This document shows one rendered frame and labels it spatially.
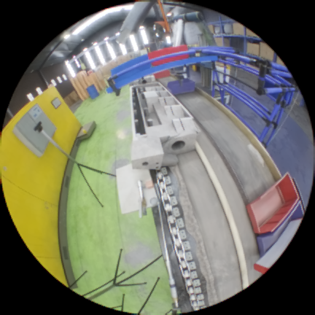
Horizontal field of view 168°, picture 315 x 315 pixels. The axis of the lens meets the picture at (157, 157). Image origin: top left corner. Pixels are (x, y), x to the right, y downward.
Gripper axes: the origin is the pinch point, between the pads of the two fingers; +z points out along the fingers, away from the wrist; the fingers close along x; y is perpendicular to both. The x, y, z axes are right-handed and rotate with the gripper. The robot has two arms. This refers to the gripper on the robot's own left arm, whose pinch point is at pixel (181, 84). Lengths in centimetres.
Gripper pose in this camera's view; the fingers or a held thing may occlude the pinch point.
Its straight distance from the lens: 143.1
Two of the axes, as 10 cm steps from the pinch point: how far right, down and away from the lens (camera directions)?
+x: 2.2, 7.8, -5.9
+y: -9.5, 3.0, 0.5
